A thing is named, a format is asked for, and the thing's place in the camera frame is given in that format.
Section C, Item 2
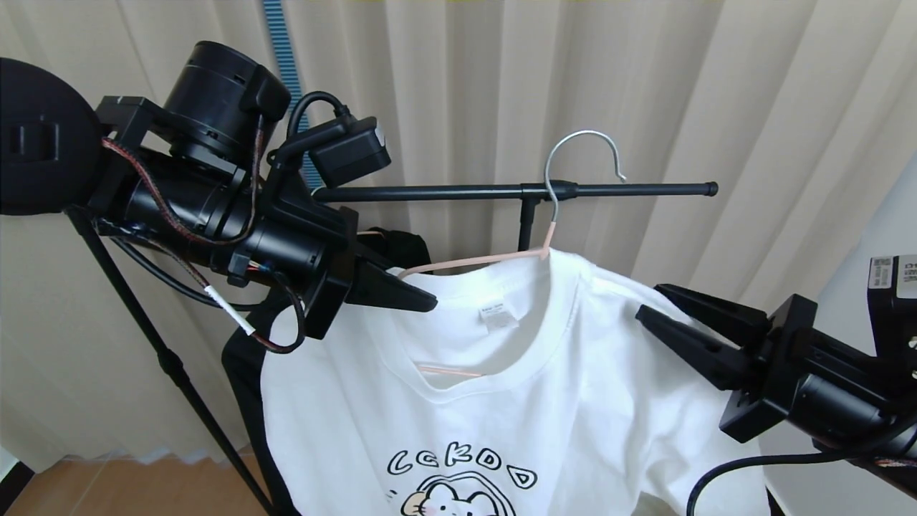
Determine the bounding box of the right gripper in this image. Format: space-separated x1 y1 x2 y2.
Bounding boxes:
636 285 917 452

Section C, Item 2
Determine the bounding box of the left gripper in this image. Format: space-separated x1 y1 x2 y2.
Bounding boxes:
122 161 438 341

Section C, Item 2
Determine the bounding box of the white garment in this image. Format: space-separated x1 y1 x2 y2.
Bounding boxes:
260 249 771 516

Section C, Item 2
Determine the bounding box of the black garment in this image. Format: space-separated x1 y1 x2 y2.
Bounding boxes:
221 228 432 516

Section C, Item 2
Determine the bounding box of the black clothes rack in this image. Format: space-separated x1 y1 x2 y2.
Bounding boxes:
64 181 719 516

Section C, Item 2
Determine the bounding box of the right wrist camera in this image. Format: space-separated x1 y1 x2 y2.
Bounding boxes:
867 254 917 359

